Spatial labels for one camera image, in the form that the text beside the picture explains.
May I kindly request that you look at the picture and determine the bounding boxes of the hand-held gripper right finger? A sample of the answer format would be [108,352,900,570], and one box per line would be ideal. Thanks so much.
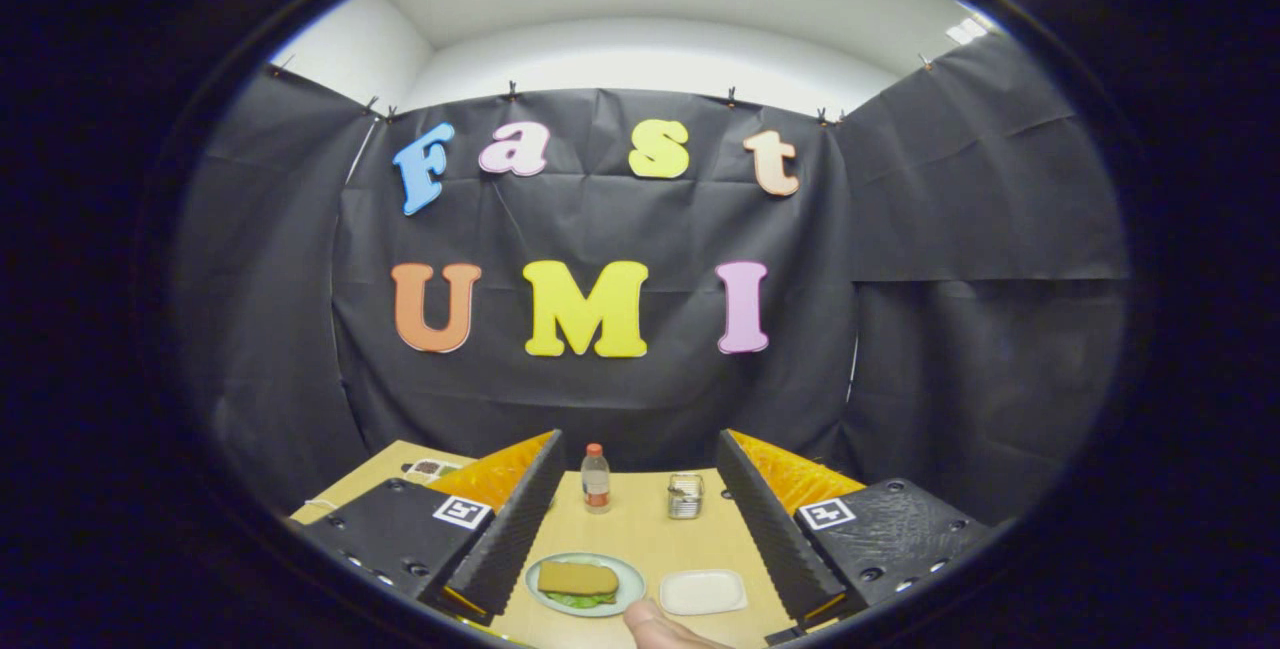
[715,429,993,632]

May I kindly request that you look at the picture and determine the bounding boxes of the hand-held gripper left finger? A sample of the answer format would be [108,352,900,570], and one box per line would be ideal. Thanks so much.
[300,429,567,627]

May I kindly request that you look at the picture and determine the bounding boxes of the plain brown toast slice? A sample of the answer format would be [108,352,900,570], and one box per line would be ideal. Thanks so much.
[537,560,620,598]

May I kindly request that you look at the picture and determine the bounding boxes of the small white dish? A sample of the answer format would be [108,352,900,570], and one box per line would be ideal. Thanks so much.
[659,569,749,616]

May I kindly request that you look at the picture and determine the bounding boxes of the clear water bottle red cap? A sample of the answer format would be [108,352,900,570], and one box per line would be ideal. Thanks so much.
[581,443,612,514]

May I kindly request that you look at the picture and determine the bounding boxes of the pale green round plate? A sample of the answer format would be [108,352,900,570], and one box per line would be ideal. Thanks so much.
[525,552,647,618]

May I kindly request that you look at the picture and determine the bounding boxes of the metal wire utensil holder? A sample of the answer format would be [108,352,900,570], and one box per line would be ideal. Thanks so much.
[667,472,705,520]

